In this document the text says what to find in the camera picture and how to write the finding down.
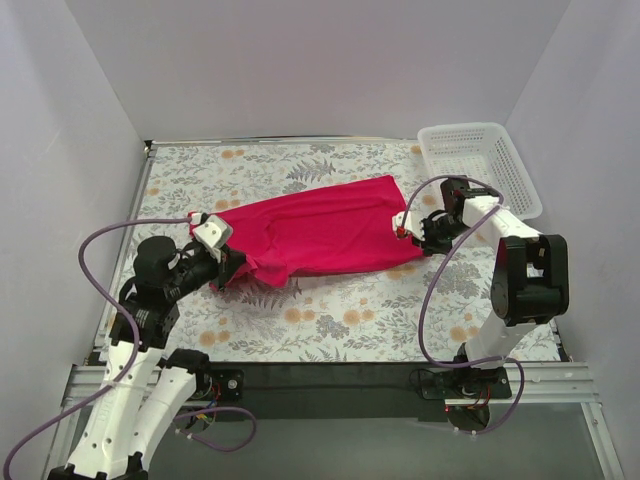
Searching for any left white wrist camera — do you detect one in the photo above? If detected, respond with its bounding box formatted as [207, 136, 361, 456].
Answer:
[189, 212, 233, 263]

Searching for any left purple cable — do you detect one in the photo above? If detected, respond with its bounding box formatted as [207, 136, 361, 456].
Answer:
[0, 212, 258, 480]

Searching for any purple cable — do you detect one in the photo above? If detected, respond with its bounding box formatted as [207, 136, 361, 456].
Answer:
[0, 212, 258, 480]
[402, 175, 526, 435]

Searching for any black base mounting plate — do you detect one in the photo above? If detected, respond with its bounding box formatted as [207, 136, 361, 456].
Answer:
[187, 362, 516, 422]

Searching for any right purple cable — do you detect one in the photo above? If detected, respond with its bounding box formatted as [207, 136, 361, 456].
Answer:
[402, 175, 526, 435]

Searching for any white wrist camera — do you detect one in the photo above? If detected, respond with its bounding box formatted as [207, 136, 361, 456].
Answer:
[189, 212, 233, 263]
[392, 211, 425, 241]

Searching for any floral patterned table mat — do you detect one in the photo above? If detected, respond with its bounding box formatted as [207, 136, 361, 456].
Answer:
[98, 140, 559, 364]

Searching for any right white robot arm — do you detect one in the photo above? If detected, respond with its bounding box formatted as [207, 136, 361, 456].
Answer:
[392, 175, 569, 399]

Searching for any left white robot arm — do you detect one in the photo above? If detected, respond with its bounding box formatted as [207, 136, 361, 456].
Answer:
[48, 236, 246, 479]

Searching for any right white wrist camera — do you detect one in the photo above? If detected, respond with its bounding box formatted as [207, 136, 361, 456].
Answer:
[392, 211, 425, 241]

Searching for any aluminium frame rail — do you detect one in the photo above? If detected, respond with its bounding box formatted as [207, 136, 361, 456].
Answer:
[39, 363, 626, 480]

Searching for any magenta t shirt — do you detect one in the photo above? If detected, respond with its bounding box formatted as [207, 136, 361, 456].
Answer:
[216, 175, 422, 287]

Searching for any white plastic basket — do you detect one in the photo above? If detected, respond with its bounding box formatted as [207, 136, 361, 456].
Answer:
[417, 122, 543, 220]

